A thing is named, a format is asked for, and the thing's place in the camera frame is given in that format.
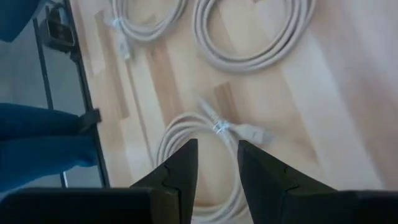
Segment small black camera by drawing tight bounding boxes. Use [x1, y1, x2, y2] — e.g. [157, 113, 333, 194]
[39, 5, 78, 53]

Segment person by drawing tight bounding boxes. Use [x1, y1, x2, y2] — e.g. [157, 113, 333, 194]
[0, 0, 100, 194]

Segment black aluminium table frame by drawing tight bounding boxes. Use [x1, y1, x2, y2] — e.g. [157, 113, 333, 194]
[32, 0, 111, 189]

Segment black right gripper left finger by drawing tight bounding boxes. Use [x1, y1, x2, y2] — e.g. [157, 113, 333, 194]
[130, 138, 199, 224]

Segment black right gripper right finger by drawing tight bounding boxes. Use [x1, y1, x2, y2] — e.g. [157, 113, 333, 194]
[238, 139, 343, 224]

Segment beige USB cable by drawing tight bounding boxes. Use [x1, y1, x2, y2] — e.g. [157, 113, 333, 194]
[154, 96, 275, 224]
[192, 0, 317, 75]
[105, 0, 189, 62]

